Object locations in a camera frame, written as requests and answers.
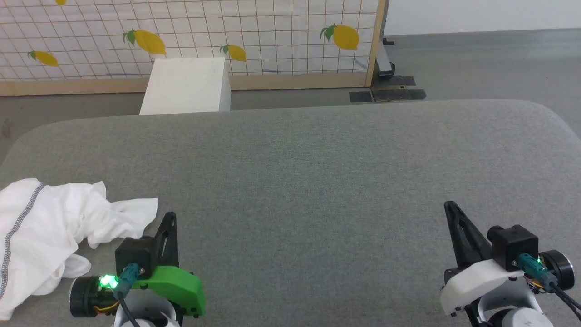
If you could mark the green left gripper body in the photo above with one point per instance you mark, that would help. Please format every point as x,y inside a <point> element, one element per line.
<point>177,286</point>

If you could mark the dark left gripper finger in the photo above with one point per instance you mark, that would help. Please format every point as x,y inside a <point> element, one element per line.
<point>167,240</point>

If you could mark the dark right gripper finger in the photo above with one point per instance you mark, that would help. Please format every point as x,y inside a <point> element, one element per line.
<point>467,240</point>

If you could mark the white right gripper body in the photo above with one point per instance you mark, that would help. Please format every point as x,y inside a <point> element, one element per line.
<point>476,284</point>

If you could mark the white shirt with grey stitching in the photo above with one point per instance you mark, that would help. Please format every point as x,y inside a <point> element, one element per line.
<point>45,218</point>

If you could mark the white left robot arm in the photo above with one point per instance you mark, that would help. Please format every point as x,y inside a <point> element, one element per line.
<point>145,318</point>

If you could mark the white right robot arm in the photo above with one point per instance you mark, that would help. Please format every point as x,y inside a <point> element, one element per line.
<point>513,299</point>

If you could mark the black cylindrical right gripper motor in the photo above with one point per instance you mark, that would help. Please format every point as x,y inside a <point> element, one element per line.
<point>559,269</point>

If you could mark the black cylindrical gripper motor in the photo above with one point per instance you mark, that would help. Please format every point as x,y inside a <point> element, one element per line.
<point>559,269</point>
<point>86,297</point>

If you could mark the black cylindrical left gripper motor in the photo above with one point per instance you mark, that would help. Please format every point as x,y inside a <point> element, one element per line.
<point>86,297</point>

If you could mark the white rectangular box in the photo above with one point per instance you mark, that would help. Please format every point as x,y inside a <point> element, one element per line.
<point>186,86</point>

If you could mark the grey fabric sofa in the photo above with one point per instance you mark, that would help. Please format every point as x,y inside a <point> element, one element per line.
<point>317,181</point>

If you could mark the lemon print partition screen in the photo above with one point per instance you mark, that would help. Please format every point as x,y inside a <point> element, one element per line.
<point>272,27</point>

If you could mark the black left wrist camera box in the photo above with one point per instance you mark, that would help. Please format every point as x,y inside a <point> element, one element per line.
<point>134,252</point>

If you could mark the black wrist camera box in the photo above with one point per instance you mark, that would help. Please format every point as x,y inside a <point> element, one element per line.
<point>513,245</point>
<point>134,252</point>

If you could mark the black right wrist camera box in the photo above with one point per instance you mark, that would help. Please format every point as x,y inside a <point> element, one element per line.
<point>513,245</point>

